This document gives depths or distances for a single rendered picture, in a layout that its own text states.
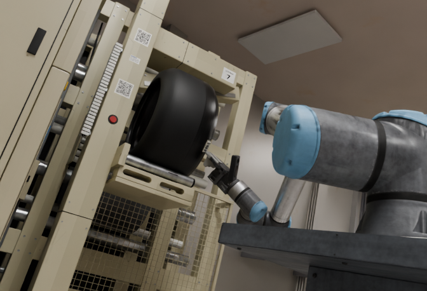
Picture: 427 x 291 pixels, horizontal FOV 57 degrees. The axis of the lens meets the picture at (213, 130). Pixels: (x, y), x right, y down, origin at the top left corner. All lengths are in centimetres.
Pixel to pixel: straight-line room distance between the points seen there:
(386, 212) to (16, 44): 92
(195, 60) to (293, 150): 171
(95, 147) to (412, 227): 134
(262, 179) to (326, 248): 613
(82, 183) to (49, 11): 82
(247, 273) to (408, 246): 603
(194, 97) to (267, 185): 516
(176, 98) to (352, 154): 111
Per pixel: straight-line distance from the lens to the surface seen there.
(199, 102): 180
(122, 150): 170
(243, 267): 649
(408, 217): 80
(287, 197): 167
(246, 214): 172
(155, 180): 174
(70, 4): 119
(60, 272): 175
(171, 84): 182
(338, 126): 79
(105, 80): 190
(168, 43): 238
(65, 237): 174
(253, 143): 665
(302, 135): 76
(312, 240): 66
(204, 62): 244
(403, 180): 82
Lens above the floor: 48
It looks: 21 degrees up
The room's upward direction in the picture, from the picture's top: 15 degrees clockwise
